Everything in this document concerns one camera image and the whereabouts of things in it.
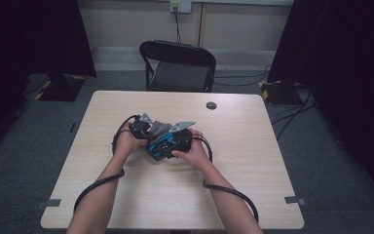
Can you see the person's right hand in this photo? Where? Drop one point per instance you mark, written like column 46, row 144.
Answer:
column 199, row 152

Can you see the small black floor object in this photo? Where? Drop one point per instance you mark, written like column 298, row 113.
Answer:
column 73, row 127

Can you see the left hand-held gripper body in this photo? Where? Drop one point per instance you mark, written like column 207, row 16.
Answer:
column 141, row 128

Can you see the person's left hand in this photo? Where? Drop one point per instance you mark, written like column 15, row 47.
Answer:
column 126, row 141

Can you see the black curtain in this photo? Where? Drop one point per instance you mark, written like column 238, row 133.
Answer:
column 29, row 39
column 347, row 65

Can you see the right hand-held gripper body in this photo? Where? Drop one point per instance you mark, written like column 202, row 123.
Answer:
column 183, row 141

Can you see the black folding chair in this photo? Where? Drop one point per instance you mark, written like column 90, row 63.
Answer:
column 178, row 76

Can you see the grey cloth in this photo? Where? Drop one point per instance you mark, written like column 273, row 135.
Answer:
column 159, row 127

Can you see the grey tape strip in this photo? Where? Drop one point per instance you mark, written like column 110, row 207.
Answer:
column 293, row 200
column 49, row 203

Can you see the black stand base yellow tape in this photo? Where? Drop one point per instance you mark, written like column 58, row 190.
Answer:
column 61, row 89
column 279, row 92

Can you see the white wall socket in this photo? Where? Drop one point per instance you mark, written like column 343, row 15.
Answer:
column 180, row 6

